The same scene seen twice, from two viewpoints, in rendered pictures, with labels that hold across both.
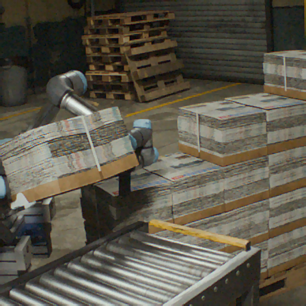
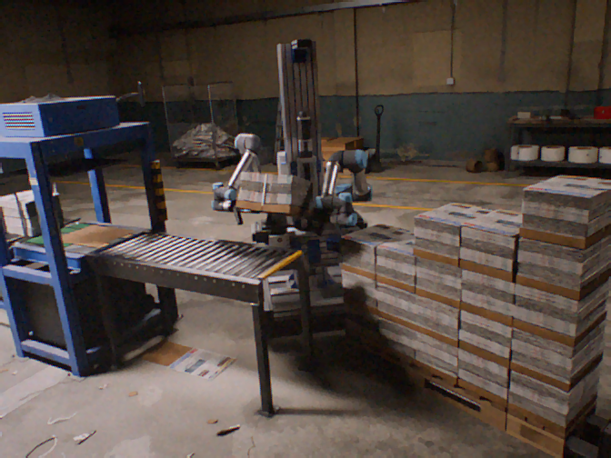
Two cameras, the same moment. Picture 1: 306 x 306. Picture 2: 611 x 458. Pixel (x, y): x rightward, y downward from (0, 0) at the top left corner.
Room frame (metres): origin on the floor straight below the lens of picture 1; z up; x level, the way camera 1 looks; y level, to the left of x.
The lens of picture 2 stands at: (1.69, -2.87, 1.85)
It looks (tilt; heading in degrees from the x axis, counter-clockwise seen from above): 17 degrees down; 79
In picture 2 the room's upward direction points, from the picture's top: 4 degrees counter-clockwise
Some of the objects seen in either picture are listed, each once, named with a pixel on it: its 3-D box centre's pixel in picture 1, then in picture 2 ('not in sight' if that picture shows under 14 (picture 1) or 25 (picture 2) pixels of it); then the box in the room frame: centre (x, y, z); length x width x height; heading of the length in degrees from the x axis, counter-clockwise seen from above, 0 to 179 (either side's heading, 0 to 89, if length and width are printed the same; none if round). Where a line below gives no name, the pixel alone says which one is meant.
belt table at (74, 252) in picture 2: not in sight; (85, 243); (0.77, 0.95, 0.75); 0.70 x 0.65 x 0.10; 140
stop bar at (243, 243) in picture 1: (197, 233); (282, 264); (2.04, -0.15, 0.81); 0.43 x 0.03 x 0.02; 50
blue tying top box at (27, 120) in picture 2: not in sight; (60, 115); (0.77, 0.95, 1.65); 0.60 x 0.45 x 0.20; 50
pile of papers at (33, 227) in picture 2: not in sight; (30, 212); (0.33, 1.32, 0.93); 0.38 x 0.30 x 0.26; 140
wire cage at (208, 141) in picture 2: not in sight; (202, 125); (1.70, 8.25, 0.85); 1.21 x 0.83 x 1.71; 140
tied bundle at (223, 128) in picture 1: (221, 131); (455, 233); (2.98, -0.35, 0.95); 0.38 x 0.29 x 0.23; 30
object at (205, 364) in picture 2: not in sight; (202, 363); (1.51, 0.32, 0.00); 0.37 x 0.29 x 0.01; 140
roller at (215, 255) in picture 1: (182, 248); (271, 267); (1.98, -0.08, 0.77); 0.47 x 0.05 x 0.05; 50
